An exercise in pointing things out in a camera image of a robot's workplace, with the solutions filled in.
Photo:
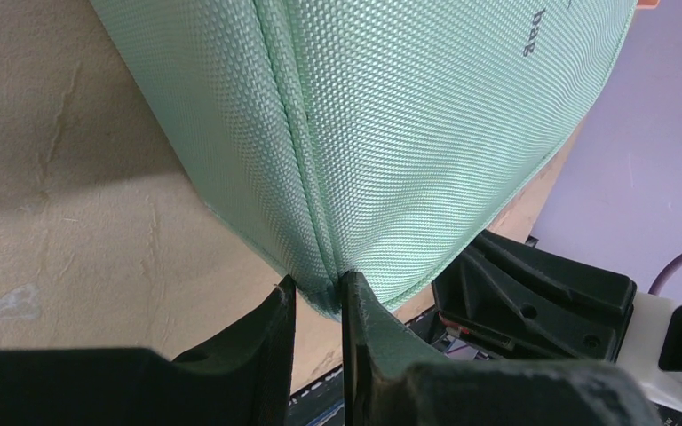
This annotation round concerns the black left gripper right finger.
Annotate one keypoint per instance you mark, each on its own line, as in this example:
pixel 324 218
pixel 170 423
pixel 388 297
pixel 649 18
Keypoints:
pixel 393 377

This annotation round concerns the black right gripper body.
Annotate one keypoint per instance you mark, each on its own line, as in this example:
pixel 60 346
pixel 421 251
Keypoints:
pixel 515 301

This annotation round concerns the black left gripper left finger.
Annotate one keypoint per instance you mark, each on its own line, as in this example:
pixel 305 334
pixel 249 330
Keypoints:
pixel 240 376

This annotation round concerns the green medicine case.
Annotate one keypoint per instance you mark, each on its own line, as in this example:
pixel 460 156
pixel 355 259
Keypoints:
pixel 377 137

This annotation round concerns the peach desk file organizer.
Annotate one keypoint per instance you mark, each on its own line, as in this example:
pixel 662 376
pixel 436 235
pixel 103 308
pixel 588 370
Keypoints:
pixel 647 4

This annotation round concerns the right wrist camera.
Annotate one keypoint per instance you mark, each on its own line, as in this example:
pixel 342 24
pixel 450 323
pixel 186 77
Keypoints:
pixel 651 351

